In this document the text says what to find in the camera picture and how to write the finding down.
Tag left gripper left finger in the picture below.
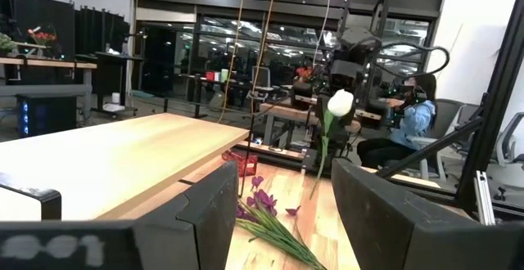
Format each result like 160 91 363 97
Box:
133 161 239 270

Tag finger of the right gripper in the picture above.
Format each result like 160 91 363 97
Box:
317 96 328 148
333 110 358 151

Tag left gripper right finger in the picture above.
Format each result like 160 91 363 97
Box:
331 158 524 270

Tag white tulip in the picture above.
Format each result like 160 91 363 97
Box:
309 88 355 200

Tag purple artificial flower bunch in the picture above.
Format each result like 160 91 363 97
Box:
235 174 328 270

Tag red glass vase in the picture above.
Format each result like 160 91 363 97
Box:
221 149 259 178

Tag red flowers in black pot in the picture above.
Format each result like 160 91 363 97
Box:
290 65 315 110

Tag wooden shelf with black legs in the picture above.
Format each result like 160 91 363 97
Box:
0 112 253 222

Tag wooden background table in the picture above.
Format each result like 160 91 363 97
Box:
259 97 382 149
0 56 98 99

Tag person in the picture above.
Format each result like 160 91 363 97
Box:
357 72 438 171

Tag grey office chair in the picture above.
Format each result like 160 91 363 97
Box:
407 97 470 183
493 112 524 201

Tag black standing desk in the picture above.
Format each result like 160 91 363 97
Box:
91 51 145 119

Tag black computer tower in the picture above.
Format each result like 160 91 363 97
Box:
16 92 79 139

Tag red flower bouquet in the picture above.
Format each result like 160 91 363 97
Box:
27 26 58 47

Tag white hanging cable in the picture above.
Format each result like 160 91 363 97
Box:
312 0 336 67

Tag yellow hanging cable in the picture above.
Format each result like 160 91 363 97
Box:
248 0 280 115
216 0 249 124

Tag silver frame bracket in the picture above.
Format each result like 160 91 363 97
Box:
473 169 497 227

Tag black aluminium table frame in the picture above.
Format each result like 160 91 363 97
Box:
374 0 524 226

